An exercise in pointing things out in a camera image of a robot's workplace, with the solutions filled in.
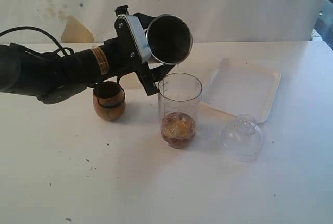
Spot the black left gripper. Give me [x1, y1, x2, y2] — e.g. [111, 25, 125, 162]
[104, 5, 173, 96]

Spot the stainless steel cup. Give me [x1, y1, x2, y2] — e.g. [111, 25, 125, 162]
[146, 14, 193, 65]

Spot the brown wooden cup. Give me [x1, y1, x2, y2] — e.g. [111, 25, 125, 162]
[93, 81, 126, 122]

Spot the gold coin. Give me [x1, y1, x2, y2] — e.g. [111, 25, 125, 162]
[168, 121, 191, 138]

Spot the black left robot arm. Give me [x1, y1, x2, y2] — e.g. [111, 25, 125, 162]
[1, 5, 174, 104]

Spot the clear plastic shaker cup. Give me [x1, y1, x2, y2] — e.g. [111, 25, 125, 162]
[158, 72, 203, 149]

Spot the clear dome shaker lid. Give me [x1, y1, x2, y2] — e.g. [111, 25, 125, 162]
[221, 114, 264, 162]

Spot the white rectangular tray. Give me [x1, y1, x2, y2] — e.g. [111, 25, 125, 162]
[202, 58, 281, 123]

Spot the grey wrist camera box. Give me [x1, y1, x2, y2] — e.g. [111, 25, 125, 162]
[116, 14, 152, 63]

